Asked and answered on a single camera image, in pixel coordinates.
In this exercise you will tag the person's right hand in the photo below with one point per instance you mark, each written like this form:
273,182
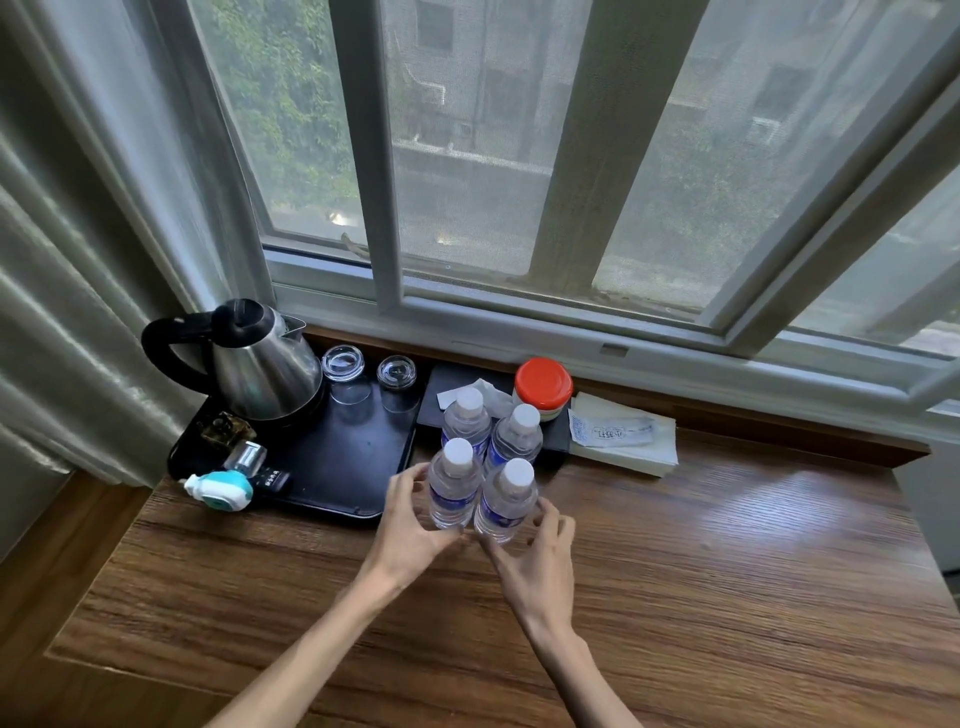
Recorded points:
541,581

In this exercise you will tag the person's left hand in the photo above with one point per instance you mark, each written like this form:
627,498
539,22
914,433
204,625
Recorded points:
396,536

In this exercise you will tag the person's right middle finger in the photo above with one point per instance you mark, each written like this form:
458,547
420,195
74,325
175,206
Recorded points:
567,531

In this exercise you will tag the person's right thumb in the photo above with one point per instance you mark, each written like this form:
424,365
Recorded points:
496,553

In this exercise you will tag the person's left thumb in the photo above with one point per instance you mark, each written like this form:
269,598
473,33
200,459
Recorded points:
448,541

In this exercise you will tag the clear water bottle white cap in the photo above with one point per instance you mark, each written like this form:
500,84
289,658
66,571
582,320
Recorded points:
466,424
517,439
454,487
506,502

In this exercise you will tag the person's right forearm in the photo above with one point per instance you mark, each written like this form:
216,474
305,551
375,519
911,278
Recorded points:
581,679

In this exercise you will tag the person's left forearm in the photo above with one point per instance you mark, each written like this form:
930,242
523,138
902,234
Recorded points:
307,656

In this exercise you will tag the cream paper pad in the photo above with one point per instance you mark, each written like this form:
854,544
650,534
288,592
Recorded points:
637,454

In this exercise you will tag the white plastic wrapped packet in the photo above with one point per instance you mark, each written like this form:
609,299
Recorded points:
611,431

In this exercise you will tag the large black serving tray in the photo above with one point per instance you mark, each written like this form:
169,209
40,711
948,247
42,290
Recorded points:
345,465

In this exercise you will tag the small black tray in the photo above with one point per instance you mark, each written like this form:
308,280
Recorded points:
431,401

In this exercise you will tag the white jar with red lid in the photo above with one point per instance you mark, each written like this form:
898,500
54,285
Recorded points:
543,386

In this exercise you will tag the white paper sachets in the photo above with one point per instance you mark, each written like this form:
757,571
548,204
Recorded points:
491,397

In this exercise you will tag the clear drinking glass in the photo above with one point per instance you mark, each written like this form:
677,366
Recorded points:
345,371
397,379

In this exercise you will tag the teal white plug-in repellent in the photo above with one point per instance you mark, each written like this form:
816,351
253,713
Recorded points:
221,491

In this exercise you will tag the brown glass ashtray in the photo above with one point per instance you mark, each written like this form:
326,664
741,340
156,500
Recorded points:
225,431

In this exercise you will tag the stainless steel electric kettle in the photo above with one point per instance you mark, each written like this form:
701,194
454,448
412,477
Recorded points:
259,367

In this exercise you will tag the grey curtain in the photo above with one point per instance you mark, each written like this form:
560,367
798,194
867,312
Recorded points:
90,262

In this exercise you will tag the white window frame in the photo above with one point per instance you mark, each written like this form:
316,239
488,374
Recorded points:
480,300

